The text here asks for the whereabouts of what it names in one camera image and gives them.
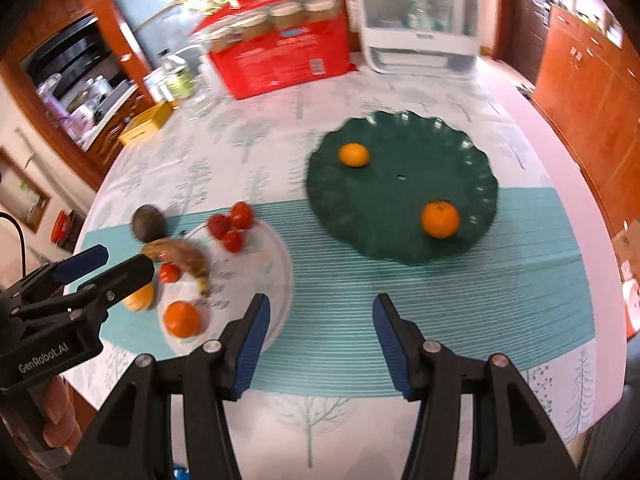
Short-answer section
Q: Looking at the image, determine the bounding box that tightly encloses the small tomato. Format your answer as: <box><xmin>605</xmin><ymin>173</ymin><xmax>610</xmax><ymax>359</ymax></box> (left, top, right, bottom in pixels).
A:
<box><xmin>158</xmin><ymin>262</ymin><xmax>182</xmax><ymax>284</ymax></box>

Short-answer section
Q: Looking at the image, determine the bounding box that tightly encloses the dark avocado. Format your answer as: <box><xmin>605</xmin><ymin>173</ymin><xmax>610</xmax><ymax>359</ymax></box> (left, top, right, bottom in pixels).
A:
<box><xmin>130</xmin><ymin>204</ymin><xmax>166</xmax><ymax>244</ymax></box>

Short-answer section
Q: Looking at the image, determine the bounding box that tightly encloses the overripe brown banana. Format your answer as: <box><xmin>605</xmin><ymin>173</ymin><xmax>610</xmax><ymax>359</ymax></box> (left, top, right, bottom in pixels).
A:
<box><xmin>141</xmin><ymin>237</ymin><xmax>210</xmax><ymax>297</ymax></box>

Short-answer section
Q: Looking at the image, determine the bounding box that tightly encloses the large red lychee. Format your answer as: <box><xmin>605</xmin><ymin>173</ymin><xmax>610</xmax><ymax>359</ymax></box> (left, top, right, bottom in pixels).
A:
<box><xmin>207</xmin><ymin>214</ymin><xmax>231</xmax><ymax>240</ymax></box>

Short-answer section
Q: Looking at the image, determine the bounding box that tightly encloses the medium red tomato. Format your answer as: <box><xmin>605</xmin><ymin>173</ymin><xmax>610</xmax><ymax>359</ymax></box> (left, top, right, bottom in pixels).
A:
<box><xmin>221</xmin><ymin>230</ymin><xmax>244</xmax><ymax>254</ymax></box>

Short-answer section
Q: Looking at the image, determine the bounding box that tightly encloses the large red tomato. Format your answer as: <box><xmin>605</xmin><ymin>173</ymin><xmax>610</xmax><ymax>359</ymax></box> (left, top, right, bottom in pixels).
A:
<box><xmin>229</xmin><ymin>202</ymin><xmax>254</xmax><ymax>231</ymax></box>

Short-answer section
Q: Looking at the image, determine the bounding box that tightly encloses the mandarin with stem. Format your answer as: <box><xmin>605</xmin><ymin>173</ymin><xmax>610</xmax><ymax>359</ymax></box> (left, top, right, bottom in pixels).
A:
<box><xmin>420</xmin><ymin>200</ymin><xmax>460</xmax><ymax>240</ymax></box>

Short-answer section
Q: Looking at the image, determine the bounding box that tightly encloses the small orange kumquat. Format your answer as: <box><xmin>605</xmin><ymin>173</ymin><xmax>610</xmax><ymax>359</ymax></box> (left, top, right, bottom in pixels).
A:
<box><xmin>337</xmin><ymin>143</ymin><xmax>371</xmax><ymax>168</ymax></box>

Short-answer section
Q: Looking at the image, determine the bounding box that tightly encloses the person left hand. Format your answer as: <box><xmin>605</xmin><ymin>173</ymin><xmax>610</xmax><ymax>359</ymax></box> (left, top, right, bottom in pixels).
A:
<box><xmin>43</xmin><ymin>376</ymin><xmax>81</xmax><ymax>455</ymax></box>

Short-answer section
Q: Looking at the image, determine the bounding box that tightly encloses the yellow tin box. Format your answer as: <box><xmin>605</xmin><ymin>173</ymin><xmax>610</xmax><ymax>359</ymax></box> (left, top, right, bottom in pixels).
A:
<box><xmin>118</xmin><ymin>101</ymin><xmax>174</xmax><ymax>145</ymax></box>

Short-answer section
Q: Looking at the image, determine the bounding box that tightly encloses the green label glass bottle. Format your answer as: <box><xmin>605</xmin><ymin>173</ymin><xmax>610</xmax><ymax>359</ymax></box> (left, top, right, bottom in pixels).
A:
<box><xmin>158</xmin><ymin>49</ymin><xmax>195</xmax><ymax>101</ymax></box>

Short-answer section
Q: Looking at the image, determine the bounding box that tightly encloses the tree patterned tablecloth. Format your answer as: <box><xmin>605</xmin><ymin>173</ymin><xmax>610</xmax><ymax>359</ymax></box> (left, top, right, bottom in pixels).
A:
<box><xmin>78</xmin><ymin>62</ymin><xmax>627</xmax><ymax>479</ymax></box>

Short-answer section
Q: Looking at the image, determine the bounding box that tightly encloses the dark green leaf plate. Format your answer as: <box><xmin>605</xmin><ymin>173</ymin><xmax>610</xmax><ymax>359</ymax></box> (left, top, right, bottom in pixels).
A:
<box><xmin>305</xmin><ymin>110</ymin><xmax>499</xmax><ymax>266</ymax></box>

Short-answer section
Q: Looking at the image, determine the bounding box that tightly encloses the red cardboard box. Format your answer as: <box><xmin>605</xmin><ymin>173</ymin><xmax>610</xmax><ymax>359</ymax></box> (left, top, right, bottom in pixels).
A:
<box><xmin>192</xmin><ymin>0</ymin><xmax>355</xmax><ymax>100</ymax></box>

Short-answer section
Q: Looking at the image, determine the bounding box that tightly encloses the wooden cabinet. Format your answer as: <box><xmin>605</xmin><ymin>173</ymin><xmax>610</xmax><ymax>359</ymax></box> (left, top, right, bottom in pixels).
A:
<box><xmin>533</xmin><ymin>6</ymin><xmax>640</xmax><ymax>236</ymax></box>

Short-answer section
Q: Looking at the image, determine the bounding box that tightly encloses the white plastic storage container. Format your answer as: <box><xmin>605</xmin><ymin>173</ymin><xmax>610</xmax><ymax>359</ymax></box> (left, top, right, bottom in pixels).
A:
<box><xmin>347</xmin><ymin>0</ymin><xmax>480</xmax><ymax>78</ymax></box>

